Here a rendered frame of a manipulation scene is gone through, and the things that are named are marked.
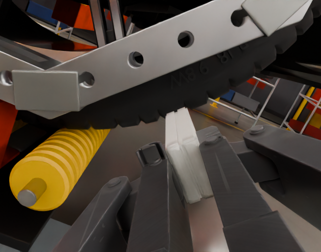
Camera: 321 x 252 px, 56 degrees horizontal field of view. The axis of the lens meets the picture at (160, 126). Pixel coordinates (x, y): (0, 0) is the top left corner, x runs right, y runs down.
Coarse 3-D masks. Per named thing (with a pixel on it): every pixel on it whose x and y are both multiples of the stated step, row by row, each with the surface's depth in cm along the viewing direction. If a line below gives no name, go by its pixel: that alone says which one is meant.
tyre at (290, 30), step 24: (312, 0) 31; (240, 48) 32; (264, 48) 32; (192, 72) 33; (216, 72) 33; (240, 72) 33; (120, 96) 34; (144, 96) 34; (168, 96) 34; (192, 96) 34; (216, 96) 35; (24, 120) 36; (48, 120) 35; (72, 120) 35; (96, 120) 35; (120, 120) 35; (144, 120) 35
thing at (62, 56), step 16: (0, 0) 34; (96, 0) 34; (112, 0) 33; (0, 16) 35; (16, 16) 48; (96, 16) 34; (112, 16) 34; (0, 32) 35; (16, 32) 39; (32, 32) 45; (48, 32) 52; (96, 32) 34; (112, 32) 35; (32, 48) 33; (48, 48) 33; (64, 48) 37; (80, 48) 41
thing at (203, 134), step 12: (204, 132) 16; (216, 132) 15; (240, 144) 13; (240, 156) 12; (252, 156) 12; (264, 156) 12; (252, 168) 12; (264, 168) 12; (276, 168) 12; (264, 180) 12
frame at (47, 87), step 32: (224, 0) 24; (256, 0) 23; (288, 0) 23; (160, 32) 24; (192, 32) 24; (224, 32) 24; (256, 32) 24; (0, 64) 25; (32, 64) 25; (64, 64) 25; (96, 64) 25; (128, 64) 25; (160, 64) 25; (0, 96) 26; (32, 96) 26; (64, 96) 26; (96, 96) 26
